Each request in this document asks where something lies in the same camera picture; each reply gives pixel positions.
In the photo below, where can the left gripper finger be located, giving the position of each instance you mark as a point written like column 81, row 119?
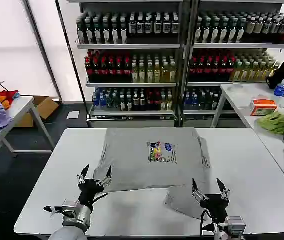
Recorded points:
column 83, row 173
column 107, row 176

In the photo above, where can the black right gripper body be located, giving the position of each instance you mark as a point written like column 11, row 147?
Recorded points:
column 215, row 203

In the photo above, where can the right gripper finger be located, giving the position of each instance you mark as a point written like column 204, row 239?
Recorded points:
column 196, row 190
column 222, row 187

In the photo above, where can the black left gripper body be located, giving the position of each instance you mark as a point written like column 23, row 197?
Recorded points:
column 89, row 191

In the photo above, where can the grey printed t-shirt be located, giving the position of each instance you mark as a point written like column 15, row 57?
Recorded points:
column 136, row 160

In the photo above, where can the white paper sheet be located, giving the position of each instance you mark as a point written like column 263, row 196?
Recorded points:
column 72, row 115

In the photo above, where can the brown cardboard box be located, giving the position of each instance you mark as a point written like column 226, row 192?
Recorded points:
column 45, row 106

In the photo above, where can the green cloth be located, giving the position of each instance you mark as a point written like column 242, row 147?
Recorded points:
column 274, row 122

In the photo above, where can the white desk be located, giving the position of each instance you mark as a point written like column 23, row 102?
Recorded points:
column 239, row 100

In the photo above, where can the orange tissue box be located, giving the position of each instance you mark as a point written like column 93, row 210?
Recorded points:
column 263, row 107

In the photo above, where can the white side table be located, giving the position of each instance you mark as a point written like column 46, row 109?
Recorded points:
column 19, row 107

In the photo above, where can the white tape roll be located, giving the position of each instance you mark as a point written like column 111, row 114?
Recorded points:
column 235, row 88

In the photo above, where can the orange cloth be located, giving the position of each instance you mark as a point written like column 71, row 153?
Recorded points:
column 4, row 103

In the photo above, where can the red cloth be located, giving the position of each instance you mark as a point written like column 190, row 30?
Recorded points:
column 7, row 96

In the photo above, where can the blue water bottle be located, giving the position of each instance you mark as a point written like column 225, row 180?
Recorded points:
column 280, row 88

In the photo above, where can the shelf with dark bottles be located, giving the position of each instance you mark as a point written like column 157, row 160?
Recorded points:
column 131, row 62
column 232, row 62

